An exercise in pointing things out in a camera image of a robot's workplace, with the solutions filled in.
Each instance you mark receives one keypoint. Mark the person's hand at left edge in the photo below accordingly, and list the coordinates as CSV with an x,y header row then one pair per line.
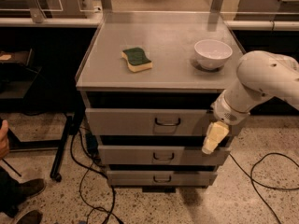
x,y
4,142

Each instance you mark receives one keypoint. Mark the grey bottom drawer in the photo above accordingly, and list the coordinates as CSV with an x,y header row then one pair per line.
x,y
160,178

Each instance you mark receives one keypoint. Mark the brown upper shoe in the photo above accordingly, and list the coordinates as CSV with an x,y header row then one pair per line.
x,y
30,188

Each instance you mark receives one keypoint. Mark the white horizontal rail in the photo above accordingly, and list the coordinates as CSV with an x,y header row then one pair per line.
x,y
28,22

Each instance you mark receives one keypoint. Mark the green and yellow sponge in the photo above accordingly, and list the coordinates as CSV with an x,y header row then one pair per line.
x,y
136,59

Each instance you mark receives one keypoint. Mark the white ceramic bowl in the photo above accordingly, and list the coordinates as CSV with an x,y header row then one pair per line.
x,y
211,54

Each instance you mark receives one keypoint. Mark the grey top drawer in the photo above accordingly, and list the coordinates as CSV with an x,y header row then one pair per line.
x,y
148,122

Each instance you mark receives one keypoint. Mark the grey metal drawer cabinet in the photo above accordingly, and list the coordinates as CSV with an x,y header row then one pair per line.
x,y
168,38

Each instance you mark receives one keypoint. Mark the grey drawer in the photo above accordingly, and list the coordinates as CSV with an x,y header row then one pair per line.
x,y
160,178
143,155
148,122

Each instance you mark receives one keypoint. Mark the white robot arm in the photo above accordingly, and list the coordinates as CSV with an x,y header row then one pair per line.
x,y
260,76

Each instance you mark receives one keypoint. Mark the brown lower shoe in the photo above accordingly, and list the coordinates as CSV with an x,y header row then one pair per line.
x,y
32,217

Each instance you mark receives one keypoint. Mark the brown shoe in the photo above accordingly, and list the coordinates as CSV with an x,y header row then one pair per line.
x,y
30,188
32,217

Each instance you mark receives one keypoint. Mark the grey middle drawer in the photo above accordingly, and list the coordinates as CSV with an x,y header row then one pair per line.
x,y
143,155

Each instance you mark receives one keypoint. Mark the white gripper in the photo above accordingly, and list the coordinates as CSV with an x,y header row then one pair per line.
x,y
226,112

